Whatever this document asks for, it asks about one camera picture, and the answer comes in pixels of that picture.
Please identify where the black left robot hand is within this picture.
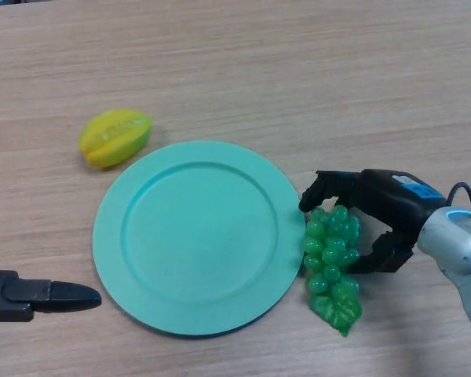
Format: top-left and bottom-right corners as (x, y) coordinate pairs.
(0, 100), (102, 323)

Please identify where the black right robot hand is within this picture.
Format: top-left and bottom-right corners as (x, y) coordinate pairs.
(298, 168), (451, 275)

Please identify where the green grape bunch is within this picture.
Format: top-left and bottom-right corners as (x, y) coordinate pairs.
(300, 204), (363, 338)

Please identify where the round green plate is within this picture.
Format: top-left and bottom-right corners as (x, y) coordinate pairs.
(92, 141), (308, 339)

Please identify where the yellow green starfruit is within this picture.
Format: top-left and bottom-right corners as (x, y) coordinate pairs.
(78, 108), (153, 170)

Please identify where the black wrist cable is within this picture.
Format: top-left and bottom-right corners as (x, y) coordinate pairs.
(448, 181), (471, 218)

